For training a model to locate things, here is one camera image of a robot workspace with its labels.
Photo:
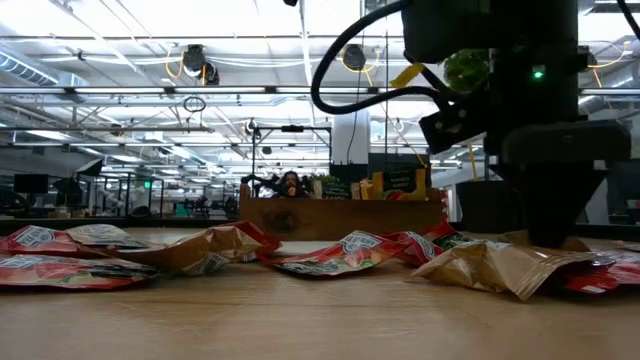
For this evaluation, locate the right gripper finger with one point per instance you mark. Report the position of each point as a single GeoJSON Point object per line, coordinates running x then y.
{"type": "Point", "coordinates": [550, 200]}

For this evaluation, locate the red tea packet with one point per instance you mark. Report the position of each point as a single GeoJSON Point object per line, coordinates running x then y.
{"type": "Point", "coordinates": [255, 235]}
{"type": "Point", "coordinates": [615, 275]}
{"type": "Point", "coordinates": [40, 240]}
{"type": "Point", "coordinates": [65, 272]}
{"type": "Point", "coordinates": [345, 252]}
{"type": "Point", "coordinates": [440, 240]}

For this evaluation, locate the yellow tea packet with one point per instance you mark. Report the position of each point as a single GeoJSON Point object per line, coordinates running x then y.
{"type": "Point", "coordinates": [367, 187]}
{"type": "Point", "coordinates": [400, 182]}

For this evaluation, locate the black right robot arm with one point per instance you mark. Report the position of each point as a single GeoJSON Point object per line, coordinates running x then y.
{"type": "Point", "coordinates": [500, 30]}

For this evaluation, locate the green plant in black pot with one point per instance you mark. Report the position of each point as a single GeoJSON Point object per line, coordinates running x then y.
{"type": "Point", "coordinates": [467, 70]}

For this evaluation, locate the yellow paper tag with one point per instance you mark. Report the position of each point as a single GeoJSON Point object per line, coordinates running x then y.
{"type": "Point", "coordinates": [406, 75]}

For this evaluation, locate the brown wooden compartment tray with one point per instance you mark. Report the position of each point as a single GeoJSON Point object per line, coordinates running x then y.
{"type": "Point", "coordinates": [340, 220]}

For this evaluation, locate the person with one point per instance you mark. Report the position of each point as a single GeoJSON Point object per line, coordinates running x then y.
{"type": "Point", "coordinates": [290, 185]}

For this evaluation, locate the black computer monitor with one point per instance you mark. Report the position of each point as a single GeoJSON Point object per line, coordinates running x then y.
{"type": "Point", "coordinates": [31, 183]}

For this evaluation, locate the black gantry frame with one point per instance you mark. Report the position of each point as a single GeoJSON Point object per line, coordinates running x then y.
{"type": "Point", "coordinates": [292, 128]}

